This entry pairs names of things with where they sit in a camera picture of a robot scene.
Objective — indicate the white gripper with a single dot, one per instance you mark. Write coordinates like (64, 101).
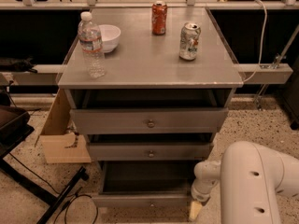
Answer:
(200, 192)

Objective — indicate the grey bottom drawer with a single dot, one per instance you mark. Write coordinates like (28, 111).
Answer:
(130, 200)

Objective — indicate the grey drawer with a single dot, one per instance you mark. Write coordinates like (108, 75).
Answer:
(149, 151)
(130, 200)
(149, 120)

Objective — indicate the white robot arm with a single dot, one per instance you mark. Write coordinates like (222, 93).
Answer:
(251, 177)

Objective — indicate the grey middle drawer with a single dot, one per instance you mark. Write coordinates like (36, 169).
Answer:
(149, 151)

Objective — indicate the grey top drawer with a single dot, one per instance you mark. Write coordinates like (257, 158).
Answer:
(149, 120)

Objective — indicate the grey drawer cabinet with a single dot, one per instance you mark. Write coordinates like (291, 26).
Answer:
(150, 98)

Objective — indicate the cardboard box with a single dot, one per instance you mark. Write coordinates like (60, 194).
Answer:
(60, 141)

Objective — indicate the silver soda can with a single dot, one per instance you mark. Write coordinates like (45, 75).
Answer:
(189, 40)

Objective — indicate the white bowl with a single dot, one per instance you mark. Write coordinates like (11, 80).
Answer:
(110, 37)

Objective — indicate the black stand base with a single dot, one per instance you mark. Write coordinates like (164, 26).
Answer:
(52, 201)

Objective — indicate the orange soda can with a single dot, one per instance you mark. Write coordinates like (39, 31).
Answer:
(158, 17)

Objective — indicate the black chair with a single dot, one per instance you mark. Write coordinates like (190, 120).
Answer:
(14, 128)

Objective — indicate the clear plastic water bottle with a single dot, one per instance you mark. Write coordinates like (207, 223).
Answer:
(90, 39)

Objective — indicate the metal rail frame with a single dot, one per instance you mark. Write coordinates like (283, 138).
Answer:
(140, 5)

